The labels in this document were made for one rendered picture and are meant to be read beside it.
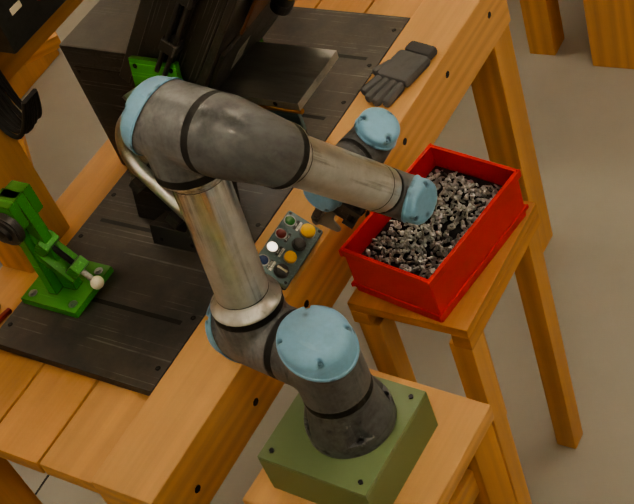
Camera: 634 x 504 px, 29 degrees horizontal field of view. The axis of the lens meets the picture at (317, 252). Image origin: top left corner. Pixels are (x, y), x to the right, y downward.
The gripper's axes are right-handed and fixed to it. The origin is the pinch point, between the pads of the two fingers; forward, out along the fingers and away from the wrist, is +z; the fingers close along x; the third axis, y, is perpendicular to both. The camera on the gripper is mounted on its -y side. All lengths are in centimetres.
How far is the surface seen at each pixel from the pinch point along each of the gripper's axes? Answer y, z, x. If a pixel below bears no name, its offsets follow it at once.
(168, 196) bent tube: -27.2, 14.6, -5.0
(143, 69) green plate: -42.3, -4.5, 4.6
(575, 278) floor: 64, 74, 74
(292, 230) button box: -2.6, 5.8, -1.8
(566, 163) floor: 49, 85, 116
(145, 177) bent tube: -33.2, 14.4, -4.3
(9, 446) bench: -25, 29, -60
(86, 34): -60, 9, 14
